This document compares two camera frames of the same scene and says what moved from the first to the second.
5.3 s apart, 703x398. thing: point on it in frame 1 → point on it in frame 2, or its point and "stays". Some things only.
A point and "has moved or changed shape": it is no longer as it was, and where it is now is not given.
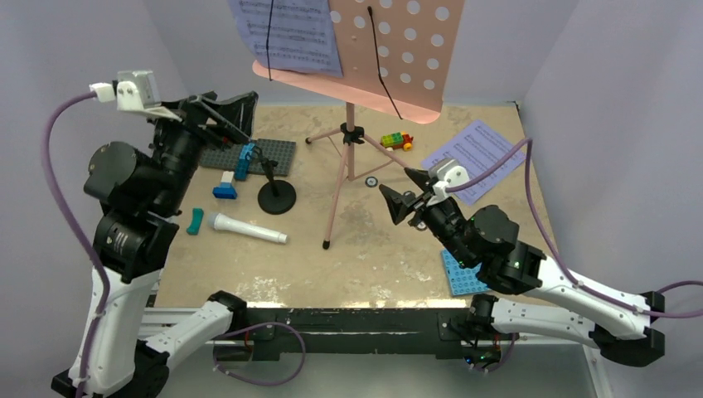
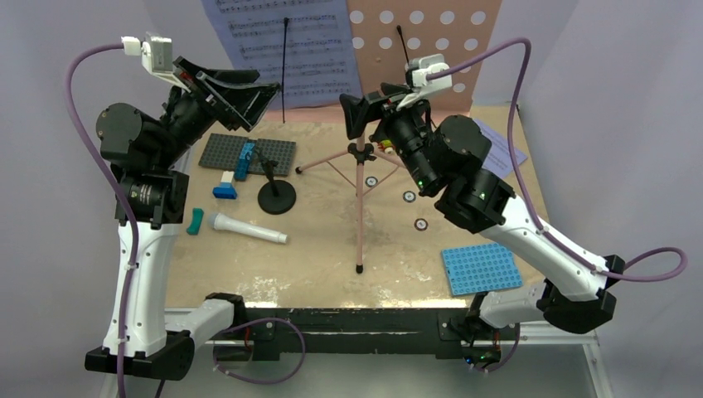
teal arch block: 197,215 stays
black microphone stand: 275,196 stays
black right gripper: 398,206 → 359,112
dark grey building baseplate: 281,152 stays
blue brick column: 243,162 stays
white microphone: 220,222 stays
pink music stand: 395,57 has moved or changed shape
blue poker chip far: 371,182 stays
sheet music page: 289,36 has moved or changed shape
